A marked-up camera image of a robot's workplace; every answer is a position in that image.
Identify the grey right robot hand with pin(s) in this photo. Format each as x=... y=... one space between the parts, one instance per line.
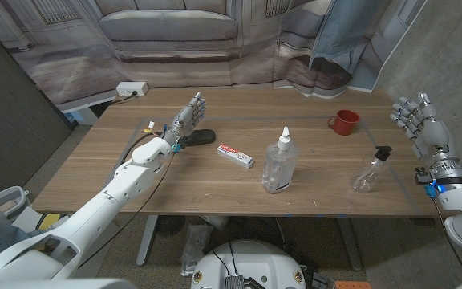
x=431 y=136

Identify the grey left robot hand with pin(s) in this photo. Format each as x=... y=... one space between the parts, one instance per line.
x=187 y=118

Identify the clear dispenser bottle black pump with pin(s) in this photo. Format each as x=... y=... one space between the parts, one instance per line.
x=365 y=176

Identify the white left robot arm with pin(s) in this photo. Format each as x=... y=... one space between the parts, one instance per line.
x=106 y=200

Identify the black oval case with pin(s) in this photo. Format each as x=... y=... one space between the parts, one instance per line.
x=203 y=137

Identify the toothpaste box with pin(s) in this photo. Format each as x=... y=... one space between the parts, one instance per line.
x=235 y=155

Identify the red cup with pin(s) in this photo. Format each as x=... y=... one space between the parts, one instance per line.
x=345 y=122

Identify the clear bottle with white nozzle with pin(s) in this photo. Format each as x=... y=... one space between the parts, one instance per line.
x=279 y=164

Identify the printed living room backdrop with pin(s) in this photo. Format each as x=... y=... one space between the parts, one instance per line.
x=167 y=60

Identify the white power strip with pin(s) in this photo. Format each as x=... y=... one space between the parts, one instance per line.
x=131 y=88

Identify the black round fan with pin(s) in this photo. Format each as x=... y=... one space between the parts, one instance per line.
x=170 y=225

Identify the grey table leg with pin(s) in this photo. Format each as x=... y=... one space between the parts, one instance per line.
x=147 y=241
x=349 y=245

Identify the clear plastic bag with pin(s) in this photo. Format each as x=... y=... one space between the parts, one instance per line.
x=195 y=249

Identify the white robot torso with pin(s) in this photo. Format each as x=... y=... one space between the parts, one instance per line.
x=247 y=265

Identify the orange board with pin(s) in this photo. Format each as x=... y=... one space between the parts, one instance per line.
x=353 y=285

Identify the yellow object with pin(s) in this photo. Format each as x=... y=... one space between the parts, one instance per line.
x=48 y=220

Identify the white grey bin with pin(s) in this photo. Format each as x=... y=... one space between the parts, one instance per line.
x=4 y=205

